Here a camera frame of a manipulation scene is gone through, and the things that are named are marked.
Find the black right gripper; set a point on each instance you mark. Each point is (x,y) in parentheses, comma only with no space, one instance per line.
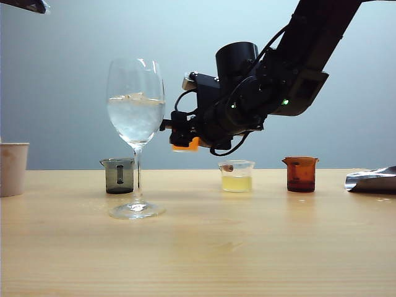
(207,92)

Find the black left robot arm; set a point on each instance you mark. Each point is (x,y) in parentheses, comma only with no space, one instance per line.
(24,4)

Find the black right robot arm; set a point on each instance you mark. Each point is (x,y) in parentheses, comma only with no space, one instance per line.
(309,37)

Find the clear cup pale yellow liquid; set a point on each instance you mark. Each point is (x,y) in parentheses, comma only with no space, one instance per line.
(236,185)

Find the grey glass measuring cup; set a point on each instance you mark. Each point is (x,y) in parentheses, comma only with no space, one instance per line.
(113,181)

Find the amber glass measuring cup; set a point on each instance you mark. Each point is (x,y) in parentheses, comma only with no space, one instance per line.
(304,179)

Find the beige paper cup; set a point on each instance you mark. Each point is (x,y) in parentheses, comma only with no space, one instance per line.
(12,170)

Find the clear stemmed wine glass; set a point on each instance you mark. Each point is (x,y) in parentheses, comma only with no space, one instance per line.
(136,123)

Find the silver foil bag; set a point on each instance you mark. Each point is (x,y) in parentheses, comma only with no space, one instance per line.
(374,182)

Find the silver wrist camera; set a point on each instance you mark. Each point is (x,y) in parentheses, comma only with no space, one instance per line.
(188,81)

